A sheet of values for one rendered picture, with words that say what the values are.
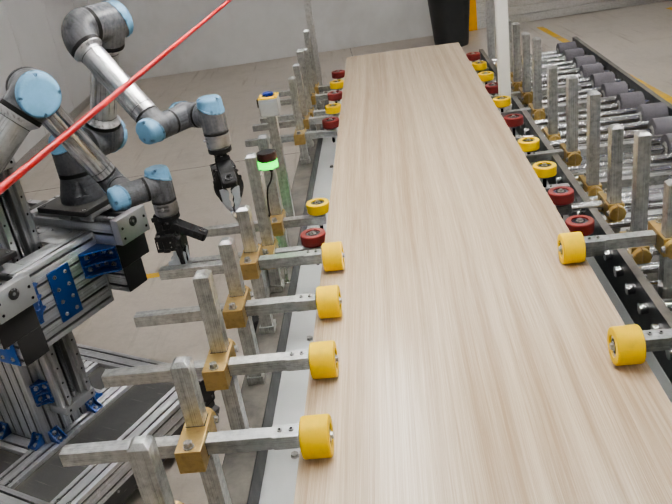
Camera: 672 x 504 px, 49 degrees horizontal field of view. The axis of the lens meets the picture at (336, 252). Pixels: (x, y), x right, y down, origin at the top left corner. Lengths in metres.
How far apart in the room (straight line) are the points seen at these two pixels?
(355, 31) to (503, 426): 8.75
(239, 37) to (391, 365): 8.57
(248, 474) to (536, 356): 0.69
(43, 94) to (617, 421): 1.58
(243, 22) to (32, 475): 7.85
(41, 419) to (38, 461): 0.14
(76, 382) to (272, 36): 7.62
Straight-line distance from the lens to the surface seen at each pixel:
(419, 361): 1.64
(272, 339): 2.18
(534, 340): 1.69
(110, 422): 2.92
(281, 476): 1.84
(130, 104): 2.23
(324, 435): 1.38
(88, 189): 2.58
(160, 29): 10.11
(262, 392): 1.98
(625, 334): 1.59
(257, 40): 9.98
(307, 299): 1.81
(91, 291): 2.61
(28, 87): 2.09
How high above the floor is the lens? 1.84
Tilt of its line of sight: 26 degrees down
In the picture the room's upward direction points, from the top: 9 degrees counter-clockwise
